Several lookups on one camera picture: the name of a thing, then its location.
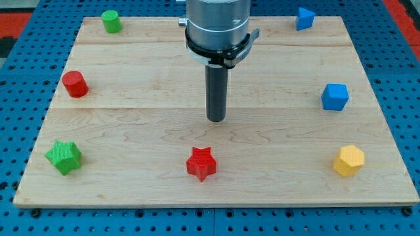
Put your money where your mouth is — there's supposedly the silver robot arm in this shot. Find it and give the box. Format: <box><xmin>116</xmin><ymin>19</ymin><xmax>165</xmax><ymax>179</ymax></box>
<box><xmin>185</xmin><ymin>0</ymin><xmax>260</xmax><ymax>69</ymax></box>

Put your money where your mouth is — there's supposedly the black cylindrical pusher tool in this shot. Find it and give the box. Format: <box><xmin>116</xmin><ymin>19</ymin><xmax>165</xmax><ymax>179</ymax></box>
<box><xmin>205</xmin><ymin>66</ymin><xmax>228</xmax><ymax>122</ymax></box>

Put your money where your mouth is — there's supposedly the red star block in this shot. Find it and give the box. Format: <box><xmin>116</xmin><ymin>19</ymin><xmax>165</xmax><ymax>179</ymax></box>
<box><xmin>186</xmin><ymin>147</ymin><xmax>217</xmax><ymax>182</ymax></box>

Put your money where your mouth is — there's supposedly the wooden board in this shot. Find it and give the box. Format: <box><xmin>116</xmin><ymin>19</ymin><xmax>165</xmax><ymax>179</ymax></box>
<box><xmin>14</xmin><ymin>16</ymin><xmax>419</xmax><ymax>208</ymax></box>

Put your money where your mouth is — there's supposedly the blue cube block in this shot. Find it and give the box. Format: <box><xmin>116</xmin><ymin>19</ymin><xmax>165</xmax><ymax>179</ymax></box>
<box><xmin>321</xmin><ymin>83</ymin><xmax>349</xmax><ymax>111</ymax></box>

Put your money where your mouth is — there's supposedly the green cylinder block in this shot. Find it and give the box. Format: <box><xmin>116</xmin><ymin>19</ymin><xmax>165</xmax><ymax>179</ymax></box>
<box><xmin>101</xmin><ymin>10</ymin><xmax>123</xmax><ymax>33</ymax></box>

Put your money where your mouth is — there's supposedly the blue triangle block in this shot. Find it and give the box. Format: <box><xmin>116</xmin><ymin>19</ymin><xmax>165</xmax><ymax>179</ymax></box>
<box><xmin>295</xmin><ymin>7</ymin><xmax>316</xmax><ymax>31</ymax></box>

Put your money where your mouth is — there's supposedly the red cylinder block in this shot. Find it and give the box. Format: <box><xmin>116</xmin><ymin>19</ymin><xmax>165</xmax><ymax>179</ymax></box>
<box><xmin>62</xmin><ymin>71</ymin><xmax>89</xmax><ymax>98</ymax></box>

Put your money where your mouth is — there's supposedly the yellow hexagon block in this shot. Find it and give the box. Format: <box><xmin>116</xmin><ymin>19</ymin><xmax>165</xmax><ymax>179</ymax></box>
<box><xmin>333</xmin><ymin>145</ymin><xmax>365</xmax><ymax>177</ymax></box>

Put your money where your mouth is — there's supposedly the green star block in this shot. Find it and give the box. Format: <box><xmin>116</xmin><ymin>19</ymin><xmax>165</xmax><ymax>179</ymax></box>
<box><xmin>44</xmin><ymin>141</ymin><xmax>81</xmax><ymax>176</ymax></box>

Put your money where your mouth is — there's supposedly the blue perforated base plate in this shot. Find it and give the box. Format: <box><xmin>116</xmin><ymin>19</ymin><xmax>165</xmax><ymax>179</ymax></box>
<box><xmin>1</xmin><ymin>1</ymin><xmax>419</xmax><ymax>235</ymax></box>

